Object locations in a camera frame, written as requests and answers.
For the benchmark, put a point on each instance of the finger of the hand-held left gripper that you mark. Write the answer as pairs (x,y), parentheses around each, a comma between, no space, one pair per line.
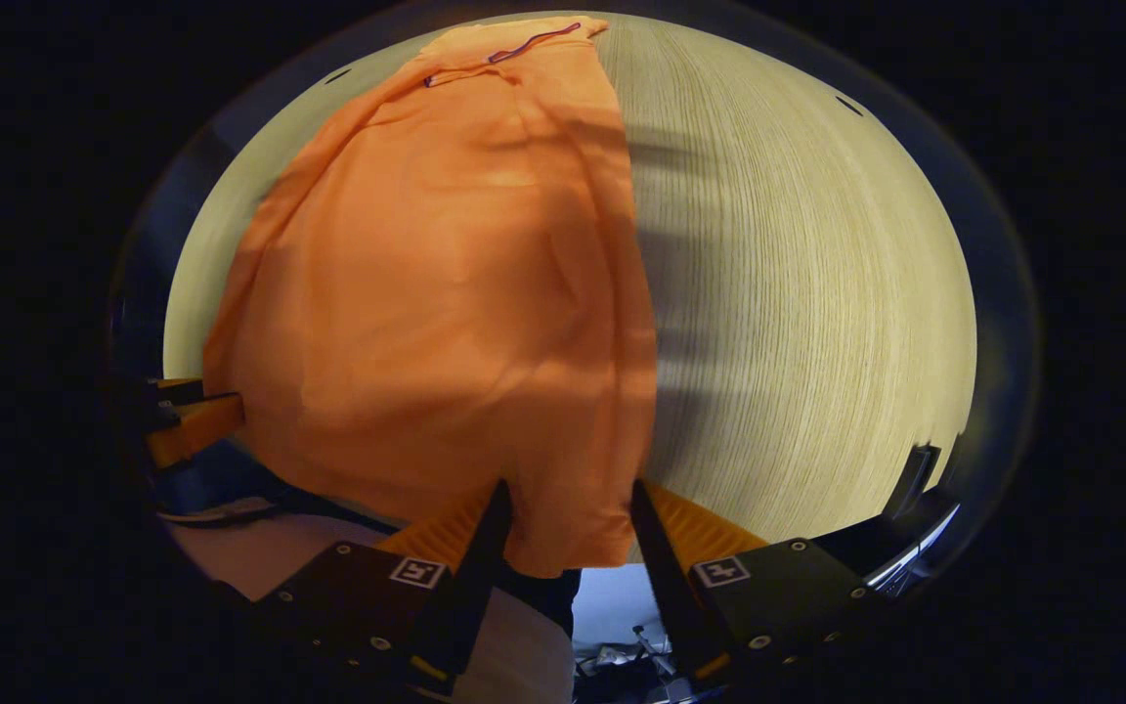
(196,425)

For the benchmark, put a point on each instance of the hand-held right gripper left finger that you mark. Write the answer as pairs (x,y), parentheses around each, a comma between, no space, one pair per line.
(465,616)

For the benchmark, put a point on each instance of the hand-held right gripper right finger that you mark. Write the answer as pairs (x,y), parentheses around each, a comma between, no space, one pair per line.
(675,606)

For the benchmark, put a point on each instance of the orange T-shirt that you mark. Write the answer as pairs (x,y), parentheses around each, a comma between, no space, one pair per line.
(446,323)

